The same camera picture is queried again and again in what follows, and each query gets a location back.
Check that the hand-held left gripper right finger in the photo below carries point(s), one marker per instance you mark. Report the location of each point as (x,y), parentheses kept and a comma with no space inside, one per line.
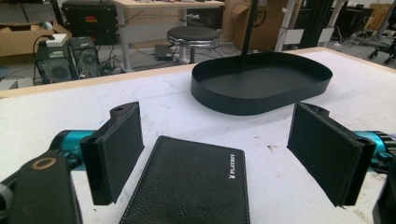
(327,152)

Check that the black vertical pole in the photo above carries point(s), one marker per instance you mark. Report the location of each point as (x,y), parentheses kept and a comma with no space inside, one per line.
(250,28)

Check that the black oval tray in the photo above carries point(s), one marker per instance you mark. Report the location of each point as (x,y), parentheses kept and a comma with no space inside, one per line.
(258,84)

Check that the black hard case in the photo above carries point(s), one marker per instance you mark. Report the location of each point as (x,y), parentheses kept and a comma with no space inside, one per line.
(88,20)

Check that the round black stool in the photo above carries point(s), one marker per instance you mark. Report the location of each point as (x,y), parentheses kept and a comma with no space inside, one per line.
(193,39)

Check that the wooden desk with white legs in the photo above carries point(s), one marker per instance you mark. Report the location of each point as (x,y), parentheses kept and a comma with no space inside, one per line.
(155,18)

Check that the open cardboard box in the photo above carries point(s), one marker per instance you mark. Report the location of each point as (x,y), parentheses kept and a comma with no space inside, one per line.
(25,39)

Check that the black leather wallet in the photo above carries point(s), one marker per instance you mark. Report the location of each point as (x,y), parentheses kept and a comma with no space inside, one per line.
(190,183)

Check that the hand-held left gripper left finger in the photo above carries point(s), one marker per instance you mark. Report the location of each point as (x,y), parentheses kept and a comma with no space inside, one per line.
(115,152)

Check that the black box on floor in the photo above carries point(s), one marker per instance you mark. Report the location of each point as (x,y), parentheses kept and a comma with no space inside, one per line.
(163,53)

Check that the white power adapter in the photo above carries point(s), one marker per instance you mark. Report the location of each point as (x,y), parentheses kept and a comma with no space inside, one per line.
(57,40)

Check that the black wheeled chair base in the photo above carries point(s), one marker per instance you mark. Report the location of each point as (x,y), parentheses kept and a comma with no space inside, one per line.
(383,51)

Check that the tall cardboard box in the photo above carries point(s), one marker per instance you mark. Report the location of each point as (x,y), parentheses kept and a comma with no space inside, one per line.
(246,25)

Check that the white table leg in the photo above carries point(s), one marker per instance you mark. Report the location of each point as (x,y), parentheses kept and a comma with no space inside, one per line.
(288,25)

